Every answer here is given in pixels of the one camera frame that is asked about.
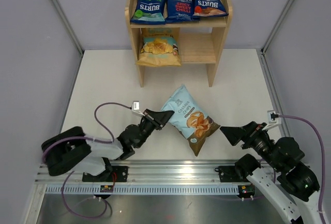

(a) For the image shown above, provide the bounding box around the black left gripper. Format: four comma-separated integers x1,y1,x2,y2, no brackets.
136,109,174,148

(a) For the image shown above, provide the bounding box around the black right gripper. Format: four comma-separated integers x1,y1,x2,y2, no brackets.
220,120,282,170

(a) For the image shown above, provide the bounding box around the light blue cassava chips bag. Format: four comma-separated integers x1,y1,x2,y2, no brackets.
161,85,220,157

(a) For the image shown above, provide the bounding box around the tan kettle chips bag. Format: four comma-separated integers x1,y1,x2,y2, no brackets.
137,28,182,67

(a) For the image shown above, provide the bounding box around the blue spicy chilli bag front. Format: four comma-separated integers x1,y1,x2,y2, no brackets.
165,0,200,23

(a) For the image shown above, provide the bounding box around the blue spicy chilli bag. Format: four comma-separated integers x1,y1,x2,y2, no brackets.
165,0,200,23
193,0,228,18

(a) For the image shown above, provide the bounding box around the blue sea salt vinegar bag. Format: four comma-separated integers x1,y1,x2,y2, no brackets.
130,0,166,25

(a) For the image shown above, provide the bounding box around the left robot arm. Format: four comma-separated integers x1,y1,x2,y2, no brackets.
41,109,174,182

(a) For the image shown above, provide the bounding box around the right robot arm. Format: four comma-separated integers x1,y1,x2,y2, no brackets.
220,122,326,223

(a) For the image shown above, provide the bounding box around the wooden two-tier shelf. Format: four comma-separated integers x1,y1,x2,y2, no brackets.
125,0,233,87

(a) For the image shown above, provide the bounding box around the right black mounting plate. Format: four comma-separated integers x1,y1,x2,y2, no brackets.
214,166,261,183

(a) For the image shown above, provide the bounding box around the black mounting plate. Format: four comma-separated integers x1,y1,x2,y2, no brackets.
214,166,261,183
82,166,128,183

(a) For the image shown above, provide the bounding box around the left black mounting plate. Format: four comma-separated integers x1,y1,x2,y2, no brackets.
82,166,128,183

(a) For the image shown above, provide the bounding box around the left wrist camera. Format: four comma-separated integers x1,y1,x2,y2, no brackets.
131,101,144,116

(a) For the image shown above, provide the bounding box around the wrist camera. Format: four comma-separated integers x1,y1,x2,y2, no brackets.
131,101,144,116
263,110,282,131

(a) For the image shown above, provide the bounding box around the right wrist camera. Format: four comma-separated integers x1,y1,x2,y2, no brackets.
263,110,282,131

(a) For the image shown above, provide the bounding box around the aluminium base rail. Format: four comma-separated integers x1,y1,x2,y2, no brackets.
34,160,235,185

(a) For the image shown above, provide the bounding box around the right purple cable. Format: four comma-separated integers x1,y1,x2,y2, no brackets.
278,114,326,217

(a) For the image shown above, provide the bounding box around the white slotted cable duct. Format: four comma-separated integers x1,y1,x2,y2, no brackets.
46,184,239,196

